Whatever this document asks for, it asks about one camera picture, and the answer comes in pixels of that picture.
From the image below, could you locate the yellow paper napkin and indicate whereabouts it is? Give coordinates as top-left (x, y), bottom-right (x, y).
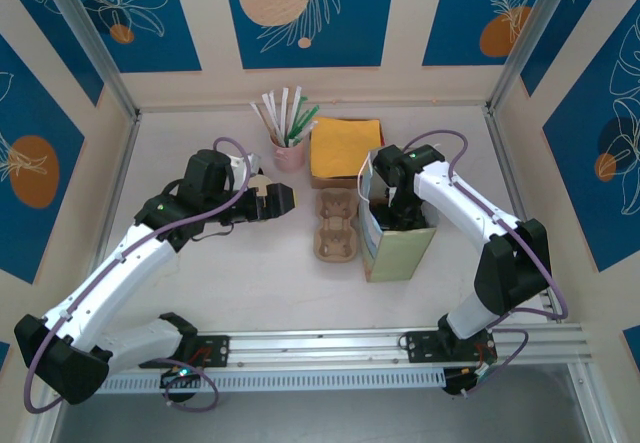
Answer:
top-left (309, 116), bottom-right (384, 177)

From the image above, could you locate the brown pulp cup carrier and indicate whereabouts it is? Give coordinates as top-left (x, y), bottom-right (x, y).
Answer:
top-left (312, 186), bottom-right (362, 264)

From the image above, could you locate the printed paper gift bag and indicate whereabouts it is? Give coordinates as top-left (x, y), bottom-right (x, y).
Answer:
top-left (355, 145), bottom-right (441, 284)

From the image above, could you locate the pink straw holder cup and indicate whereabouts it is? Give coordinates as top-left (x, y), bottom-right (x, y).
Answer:
top-left (271, 132), bottom-right (307, 173)

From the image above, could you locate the small controller circuit board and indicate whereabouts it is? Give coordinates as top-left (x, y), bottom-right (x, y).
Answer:
top-left (443, 360), bottom-right (497, 397)
top-left (159, 365), bottom-right (200, 389)

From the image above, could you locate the aluminium frame side rail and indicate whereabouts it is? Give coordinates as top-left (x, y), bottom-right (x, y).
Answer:
top-left (74, 111), bottom-right (144, 335)
top-left (487, 110), bottom-right (564, 327)

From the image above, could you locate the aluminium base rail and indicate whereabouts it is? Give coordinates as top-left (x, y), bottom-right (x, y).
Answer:
top-left (42, 326), bottom-right (594, 372)

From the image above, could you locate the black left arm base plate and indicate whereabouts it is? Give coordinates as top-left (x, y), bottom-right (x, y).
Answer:
top-left (138, 335), bottom-right (231, 369)

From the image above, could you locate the aluminium frame post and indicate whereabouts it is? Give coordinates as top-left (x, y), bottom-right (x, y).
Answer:
top-left (35, 0), bottom-right (142, 120)
top-left (485, 0), bottom-right (585, 117)

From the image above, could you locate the white slotted cable duct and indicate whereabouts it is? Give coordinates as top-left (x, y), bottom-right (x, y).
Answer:
top-left (63, 368), bottom-right (446, 395)

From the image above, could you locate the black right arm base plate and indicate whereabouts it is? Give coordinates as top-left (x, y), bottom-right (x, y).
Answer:
top-left (403, 330), bottom-right (499, 364)

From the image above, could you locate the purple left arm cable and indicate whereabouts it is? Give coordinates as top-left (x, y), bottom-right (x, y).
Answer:
top-left (24, 136), bottom-right (254, 414)

